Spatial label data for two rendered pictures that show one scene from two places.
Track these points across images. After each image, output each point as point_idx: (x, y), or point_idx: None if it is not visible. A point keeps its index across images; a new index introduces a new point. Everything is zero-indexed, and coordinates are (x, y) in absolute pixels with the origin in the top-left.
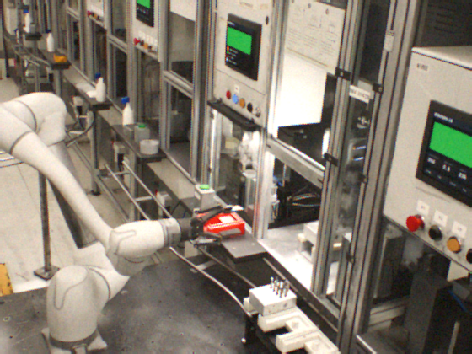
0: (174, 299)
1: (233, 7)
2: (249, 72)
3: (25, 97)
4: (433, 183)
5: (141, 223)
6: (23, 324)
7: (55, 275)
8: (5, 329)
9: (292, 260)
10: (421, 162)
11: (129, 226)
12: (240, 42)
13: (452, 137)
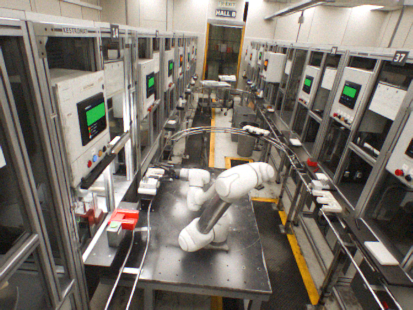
0: (159, 244)
1: (77, 96)
2: (106, 126)
3: (244, 166)
4: (149, 96)
5: (197, 169)
6: (235, 260)
7: (226, 215)
8: (244, 260)
9: (118, 192)
10: (148, 93)
11: (203, 170)
12: (98, 113)
13: (150, 81)
